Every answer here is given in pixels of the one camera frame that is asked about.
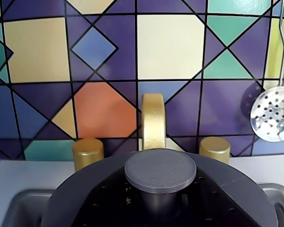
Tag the blue toy kitchen unit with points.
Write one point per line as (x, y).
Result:
(4, 175)

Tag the colourful tile backsplash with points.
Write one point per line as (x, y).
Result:
(170, 47)

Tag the gold faucet knob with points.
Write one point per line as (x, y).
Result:
(87, 151)
(215, 149)

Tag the gray lid with knob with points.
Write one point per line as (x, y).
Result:
(159, 170)

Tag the steel skimmer spoon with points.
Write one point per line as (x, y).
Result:
(272, 118)

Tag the gold faucet spout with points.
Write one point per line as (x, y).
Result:
(153, 123)

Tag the gray sink basin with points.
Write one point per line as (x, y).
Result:
(26, 208)

